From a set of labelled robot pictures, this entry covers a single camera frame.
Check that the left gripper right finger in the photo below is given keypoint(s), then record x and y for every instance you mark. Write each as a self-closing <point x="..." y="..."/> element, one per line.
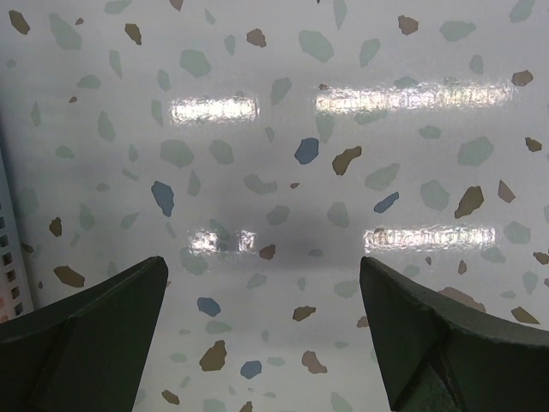
<point x="437" y="354"/>

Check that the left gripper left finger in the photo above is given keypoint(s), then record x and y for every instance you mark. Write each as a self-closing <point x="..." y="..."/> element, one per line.
<point x="86" y="352"/>

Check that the white plastic laundry basket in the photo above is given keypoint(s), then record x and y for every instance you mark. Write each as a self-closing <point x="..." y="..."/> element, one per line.
<point x="16" y="298"/>

